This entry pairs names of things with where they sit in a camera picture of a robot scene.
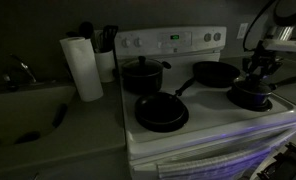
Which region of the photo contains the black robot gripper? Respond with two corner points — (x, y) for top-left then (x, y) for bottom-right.
(242, 44), (282, 83)

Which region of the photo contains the glass pot lid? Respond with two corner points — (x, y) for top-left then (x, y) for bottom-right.
(234, 78), (271, 94)

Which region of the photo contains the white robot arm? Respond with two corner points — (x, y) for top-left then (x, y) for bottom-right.
(242, 0), (296, 83)

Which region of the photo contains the white electric stove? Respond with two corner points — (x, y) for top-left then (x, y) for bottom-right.
(115, 26), (296, 180)

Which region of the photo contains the black lidded stock pot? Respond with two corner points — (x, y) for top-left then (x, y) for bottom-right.
(122, 56), (171, 94)

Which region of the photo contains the small dark saucepan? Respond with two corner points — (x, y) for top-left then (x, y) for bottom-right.
(227, 76), (296, 107)

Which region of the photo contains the large black skillet rear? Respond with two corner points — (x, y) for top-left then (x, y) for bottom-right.
(192, 61), (240, 88)

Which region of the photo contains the striped oven towel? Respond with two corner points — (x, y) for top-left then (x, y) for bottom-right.
(157, 126), (296, 180)

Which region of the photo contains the black frying pan front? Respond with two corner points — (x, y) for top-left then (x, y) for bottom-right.
(134, 78), (195, 130)

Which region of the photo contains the white utensil crock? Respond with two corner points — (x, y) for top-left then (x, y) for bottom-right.
(95, 51), (115, 83)

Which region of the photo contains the black slotted spatula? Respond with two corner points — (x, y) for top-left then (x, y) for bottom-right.
(102, 25), (119, 52)

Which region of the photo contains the black ladle spoon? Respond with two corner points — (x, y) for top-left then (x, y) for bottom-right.
(79, 21), (94, 42)

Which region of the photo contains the white paper towel roll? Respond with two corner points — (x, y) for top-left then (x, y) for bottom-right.
(60, 37), (103, 102)

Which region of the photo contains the chrome sink faucet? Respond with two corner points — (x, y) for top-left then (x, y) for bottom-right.
(2, 54), (37, 92)

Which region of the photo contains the kitchen sink basin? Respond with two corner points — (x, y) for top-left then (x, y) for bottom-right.
(0, 85), (76, 147)

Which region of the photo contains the white wall outlet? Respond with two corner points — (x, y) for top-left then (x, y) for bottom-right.
(237, 23), (248, 39)

